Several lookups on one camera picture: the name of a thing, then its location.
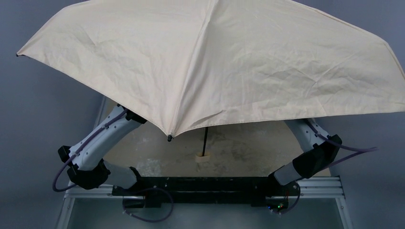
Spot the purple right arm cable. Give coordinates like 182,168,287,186
305,119,379,170

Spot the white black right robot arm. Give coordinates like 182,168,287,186
266,119,342,195

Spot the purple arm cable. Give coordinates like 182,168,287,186
52,109,128,193
305,119,379,170

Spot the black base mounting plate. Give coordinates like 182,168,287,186
112,177,300,208

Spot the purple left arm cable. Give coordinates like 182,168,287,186
52,109,128,193

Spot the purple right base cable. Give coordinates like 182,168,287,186
267,181,300,216

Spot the beige umbrella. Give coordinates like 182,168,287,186
16,0,405,164

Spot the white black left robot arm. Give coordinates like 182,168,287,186
53,105,146,192

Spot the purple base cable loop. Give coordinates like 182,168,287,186
122,188,175,224

